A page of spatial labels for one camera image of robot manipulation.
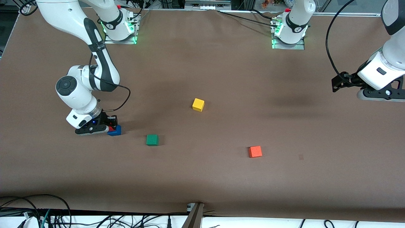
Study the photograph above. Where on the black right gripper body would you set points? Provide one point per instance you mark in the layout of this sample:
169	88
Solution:
104	119

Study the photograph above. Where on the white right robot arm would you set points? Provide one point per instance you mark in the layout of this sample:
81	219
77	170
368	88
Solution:
79	91

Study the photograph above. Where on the metal table corner bracket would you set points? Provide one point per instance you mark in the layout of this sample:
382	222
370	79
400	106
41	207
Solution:
22	10

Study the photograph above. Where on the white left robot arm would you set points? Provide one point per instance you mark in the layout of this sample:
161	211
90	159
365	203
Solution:
379	71

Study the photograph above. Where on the orange cube block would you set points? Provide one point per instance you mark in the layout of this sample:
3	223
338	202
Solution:
255	151

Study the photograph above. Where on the blue cube block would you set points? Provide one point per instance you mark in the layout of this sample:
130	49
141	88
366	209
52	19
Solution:
116	131

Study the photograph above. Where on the yellow cube block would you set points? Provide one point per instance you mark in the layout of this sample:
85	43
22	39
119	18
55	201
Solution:
198	104

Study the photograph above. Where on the orange background object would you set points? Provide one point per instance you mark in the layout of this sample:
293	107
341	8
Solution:
265	3

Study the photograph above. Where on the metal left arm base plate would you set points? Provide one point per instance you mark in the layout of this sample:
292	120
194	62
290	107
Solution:
289	47

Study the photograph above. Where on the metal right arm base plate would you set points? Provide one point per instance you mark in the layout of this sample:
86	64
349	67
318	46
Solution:
120	42

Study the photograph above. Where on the green cube block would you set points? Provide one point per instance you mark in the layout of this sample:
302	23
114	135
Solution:
152	140

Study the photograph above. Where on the dark metal post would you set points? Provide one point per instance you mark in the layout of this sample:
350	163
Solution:
194	218

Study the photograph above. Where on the red cube block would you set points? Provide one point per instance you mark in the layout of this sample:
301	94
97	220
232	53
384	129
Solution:
111	129

